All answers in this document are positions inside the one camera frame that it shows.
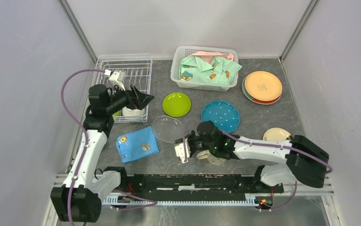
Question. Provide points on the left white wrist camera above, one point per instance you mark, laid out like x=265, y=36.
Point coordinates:
x=116, y=77

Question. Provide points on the mint green printed shirt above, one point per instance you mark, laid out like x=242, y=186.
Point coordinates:
x=219, y=71

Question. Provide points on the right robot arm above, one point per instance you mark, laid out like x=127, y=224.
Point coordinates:
x=296, y=159

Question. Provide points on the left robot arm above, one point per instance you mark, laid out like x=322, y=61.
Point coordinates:
x=80, y=197

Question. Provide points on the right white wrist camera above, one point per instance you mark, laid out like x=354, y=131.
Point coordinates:
x=182, y=152

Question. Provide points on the white wire dish rack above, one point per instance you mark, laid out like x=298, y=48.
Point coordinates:
x=138, y=70

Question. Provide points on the pink cloth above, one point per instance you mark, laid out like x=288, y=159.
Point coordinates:
x=215, y=53

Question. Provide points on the white round bowl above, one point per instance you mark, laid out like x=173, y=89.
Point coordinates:
x=132, y=114

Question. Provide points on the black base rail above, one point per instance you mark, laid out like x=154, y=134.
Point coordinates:
x=195, y=187

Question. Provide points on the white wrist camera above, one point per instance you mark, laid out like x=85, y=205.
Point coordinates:
x=116, y=77
x=182, y=152

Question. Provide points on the blue polka dot plate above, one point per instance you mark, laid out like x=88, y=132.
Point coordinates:
x=223, y=115

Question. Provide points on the lime green plate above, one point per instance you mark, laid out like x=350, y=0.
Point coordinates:
x=176, y=104

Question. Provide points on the white plastic basket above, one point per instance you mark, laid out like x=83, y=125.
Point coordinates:
x=184, y=51

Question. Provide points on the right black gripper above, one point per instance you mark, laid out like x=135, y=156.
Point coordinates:
x=189, y=136

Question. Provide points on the blue folded cloth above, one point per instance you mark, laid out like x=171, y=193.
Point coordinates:
x=136, y=145

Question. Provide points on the cream plate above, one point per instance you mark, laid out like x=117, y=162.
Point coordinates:
x=276, y=134

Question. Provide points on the orange plate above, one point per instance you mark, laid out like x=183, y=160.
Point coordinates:
x=263, y=85

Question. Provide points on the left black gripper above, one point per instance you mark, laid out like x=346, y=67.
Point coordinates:
x=136, y=99

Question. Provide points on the lime green bowl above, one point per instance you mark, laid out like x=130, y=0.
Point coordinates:
x=117, y=114

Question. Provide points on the green interior mug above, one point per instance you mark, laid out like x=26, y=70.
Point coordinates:
x=212, y=159

